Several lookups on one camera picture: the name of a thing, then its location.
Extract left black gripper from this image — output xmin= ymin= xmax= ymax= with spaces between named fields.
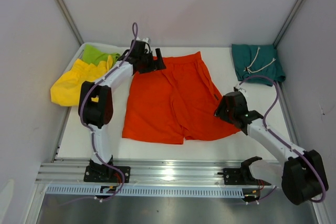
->
xmin=139 ymin=49 xmax=165 ymax=74

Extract orange shorts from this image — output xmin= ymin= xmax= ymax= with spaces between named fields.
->
xmin=122 ymin=51 xmax=239 ymax=144

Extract teal green shorts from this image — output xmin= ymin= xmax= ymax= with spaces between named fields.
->
xmin=231 ymin=44 xmax=286 ymax=86

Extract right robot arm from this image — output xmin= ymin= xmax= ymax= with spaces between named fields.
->
xmin=214 ymin=91 xmax=329 ymax=205

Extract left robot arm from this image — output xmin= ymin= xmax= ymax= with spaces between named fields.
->
xmin=78 ymin=39 xmax=166 ymax=182

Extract lime green shorts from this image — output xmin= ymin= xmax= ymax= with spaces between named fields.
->
xmin=82 ymin=45 xmax=121 ymax=66

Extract yellow shorts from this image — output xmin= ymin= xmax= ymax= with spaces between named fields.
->
xmin=50 ymin=55 xmax=115 ymax=106

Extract white plastic basket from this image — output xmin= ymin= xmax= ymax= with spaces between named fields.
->
xmin=75 ymin=42 xmax=124 ymax=60

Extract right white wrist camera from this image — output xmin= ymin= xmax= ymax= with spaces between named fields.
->
xmin=234 ymin=84 xmax=248 ymax=97

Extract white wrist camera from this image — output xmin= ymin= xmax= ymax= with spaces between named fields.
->
xmin=141 ymin=37 xmax=151 ymax=44
xmin=234 ymin=84 xmax=248 ymax=97

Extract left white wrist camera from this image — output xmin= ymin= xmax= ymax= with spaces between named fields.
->
xmin=141 ymin=37 xmax=151 ymax=44

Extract cream drawstring cord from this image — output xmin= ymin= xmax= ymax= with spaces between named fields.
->
xmin=244 ymin=46 xmax=278 ymax=74

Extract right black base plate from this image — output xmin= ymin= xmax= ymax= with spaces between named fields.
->
xmin=217 ymin=168 xmax=270 ymax=186

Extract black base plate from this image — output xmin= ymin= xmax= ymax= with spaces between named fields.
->
xmin=83 ymin=166 xmax=131 ymax=184
xmin=217 ymin=168 xmax=270 ymax=186

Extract aluminium mounting rail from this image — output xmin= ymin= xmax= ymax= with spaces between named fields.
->
xmin=35 ymin=158 xmax=242 ymax=187

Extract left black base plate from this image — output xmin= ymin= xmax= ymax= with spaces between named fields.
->
xmin=83 ymin=166 xmax=131 ymax=184

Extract white slotted cable duct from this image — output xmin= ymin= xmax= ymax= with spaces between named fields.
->
xmin=46 ymin=184 xmax=244 ymax=198

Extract left aluminium frame post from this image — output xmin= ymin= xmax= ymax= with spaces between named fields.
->
xmin=54 ymin=0 xmax=84 ymax=46

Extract aluminium frame post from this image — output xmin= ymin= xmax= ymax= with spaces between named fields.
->
xmin=54 ymin=0 xmax=84 ymax=46
xmin=273 ymin=0 xmax=306 ymax=48

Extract right aluminium frame post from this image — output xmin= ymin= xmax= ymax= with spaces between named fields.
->
xmin=273 ymin=0 xmax=306 ymax=48

